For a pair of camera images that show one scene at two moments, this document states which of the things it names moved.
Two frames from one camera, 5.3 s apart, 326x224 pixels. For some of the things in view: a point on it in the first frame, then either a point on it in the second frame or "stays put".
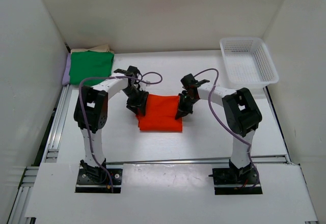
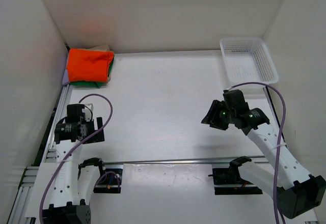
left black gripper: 139,103 to 98,130
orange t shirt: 160,114 to 88,65
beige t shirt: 104,48 to 105,48
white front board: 169,193 stays put
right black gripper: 184,105 to 220,115
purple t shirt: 65,78 stays put
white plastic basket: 248,63 stays put
